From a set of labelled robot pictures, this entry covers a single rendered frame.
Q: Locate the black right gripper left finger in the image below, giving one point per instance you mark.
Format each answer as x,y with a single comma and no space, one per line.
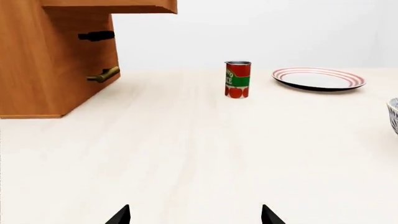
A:
121,217

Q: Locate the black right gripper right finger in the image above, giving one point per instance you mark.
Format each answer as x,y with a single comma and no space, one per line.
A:
270,217

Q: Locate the blue patterned white bowl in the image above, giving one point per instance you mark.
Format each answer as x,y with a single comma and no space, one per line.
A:
393,115

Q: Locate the wooden cabinet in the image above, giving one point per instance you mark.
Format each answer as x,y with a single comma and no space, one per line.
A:
46,70

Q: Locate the open wooden drawer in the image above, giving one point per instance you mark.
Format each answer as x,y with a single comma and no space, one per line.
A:
124,5

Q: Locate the tomato sauce can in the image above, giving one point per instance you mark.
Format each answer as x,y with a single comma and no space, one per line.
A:
237,80

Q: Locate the red striped white plate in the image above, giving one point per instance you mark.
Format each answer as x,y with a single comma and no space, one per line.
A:
318,79

